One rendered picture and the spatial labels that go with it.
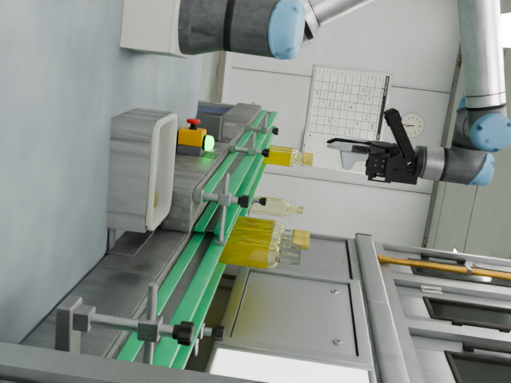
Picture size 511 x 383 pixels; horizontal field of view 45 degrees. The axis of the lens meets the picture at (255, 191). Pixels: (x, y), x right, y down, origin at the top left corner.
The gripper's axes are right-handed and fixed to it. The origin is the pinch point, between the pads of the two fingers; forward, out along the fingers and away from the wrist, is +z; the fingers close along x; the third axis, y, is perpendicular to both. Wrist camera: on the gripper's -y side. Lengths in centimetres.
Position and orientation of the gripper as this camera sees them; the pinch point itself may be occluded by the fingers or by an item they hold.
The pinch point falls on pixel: (332, 141)
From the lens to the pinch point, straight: 141.8
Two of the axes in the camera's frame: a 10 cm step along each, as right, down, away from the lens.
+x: 1.0, -2.4, 9.7
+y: -1.1, 9.6, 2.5
